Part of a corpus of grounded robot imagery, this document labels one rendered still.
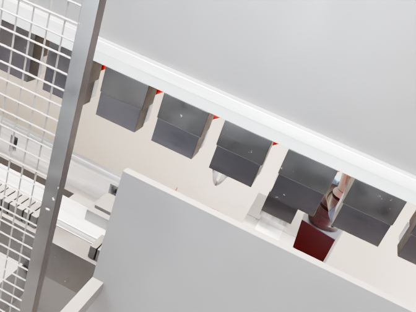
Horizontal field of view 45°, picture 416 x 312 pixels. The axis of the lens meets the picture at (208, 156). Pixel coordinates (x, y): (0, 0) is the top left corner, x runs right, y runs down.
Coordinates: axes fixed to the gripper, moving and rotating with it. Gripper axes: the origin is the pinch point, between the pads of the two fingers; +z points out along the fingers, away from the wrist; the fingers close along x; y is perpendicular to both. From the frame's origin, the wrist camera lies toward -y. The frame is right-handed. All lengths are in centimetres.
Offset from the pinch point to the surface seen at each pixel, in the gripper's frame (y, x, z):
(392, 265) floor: 167, -144, 36
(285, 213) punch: -45, -22, -6
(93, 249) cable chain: -75, 24, 15
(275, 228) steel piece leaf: -30.9, -23.4, 2.1
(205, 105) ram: -50, 12, -28
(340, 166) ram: -56, -29, -26
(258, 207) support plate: -22.0, -16.6, -0.9
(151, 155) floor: 189, 52, 29
